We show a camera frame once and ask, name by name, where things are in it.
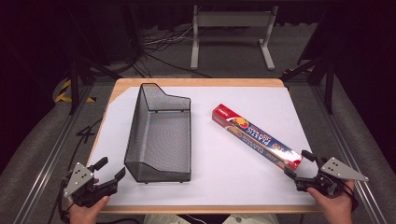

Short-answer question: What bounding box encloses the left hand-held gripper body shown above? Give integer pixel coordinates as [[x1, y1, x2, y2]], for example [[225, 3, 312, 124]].
[[63, 161, 120, 208]]

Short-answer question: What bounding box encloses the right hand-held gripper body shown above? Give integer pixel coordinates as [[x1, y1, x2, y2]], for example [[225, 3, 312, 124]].
[[293, 156, 370, 200]]

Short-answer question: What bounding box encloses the black wire mesh basket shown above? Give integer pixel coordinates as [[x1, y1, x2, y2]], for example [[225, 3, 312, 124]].
[[123, 82, 192, 184]]

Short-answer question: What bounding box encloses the red and blue wrap box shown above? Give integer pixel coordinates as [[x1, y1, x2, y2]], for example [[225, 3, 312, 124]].
[[211, 103, 304, 172]]

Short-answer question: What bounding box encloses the person's left hand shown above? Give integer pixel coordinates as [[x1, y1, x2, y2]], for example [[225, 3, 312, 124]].
[[67, 195, 111, 224]]

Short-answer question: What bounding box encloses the person's right hand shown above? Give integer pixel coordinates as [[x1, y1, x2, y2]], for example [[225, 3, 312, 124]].
[[305, 179, 357, 224]]

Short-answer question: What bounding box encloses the person's right leg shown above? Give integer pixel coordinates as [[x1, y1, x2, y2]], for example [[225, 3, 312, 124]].
[[221, 213, 280, 224]]

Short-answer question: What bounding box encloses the person's leg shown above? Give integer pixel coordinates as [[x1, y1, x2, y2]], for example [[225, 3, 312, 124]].
[[143, 213, 191, 224], [221, 213, 280, 224]]

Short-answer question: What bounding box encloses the person's left leg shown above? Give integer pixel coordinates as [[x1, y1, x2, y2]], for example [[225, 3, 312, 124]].
[[143, 213, 191, 224]]

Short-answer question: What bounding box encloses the black metal stand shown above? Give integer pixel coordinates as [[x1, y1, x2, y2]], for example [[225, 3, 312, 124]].
[[279, 55, 336, 115], [66, 55, 123, 116]]

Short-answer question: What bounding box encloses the white table mat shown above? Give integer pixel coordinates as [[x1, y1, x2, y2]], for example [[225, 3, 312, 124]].
[[88, 86, 318, 207]]

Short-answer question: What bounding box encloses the yellow black hazard tape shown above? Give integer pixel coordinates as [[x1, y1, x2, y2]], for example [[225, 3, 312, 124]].
[[53, 78, 96, 104]]

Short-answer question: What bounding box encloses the grey metal stand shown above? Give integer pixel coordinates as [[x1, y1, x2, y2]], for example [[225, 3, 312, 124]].
[[190, 4, 280, 71]]

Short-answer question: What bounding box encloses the aluminium floor rail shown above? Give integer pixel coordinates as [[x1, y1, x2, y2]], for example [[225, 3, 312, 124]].
[[11, 83, 95, 224], [310, 83, 389, 224]]

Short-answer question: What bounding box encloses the bundle of floor cables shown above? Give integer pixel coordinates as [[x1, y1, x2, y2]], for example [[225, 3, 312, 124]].
[[136, 25, 213, 79]]

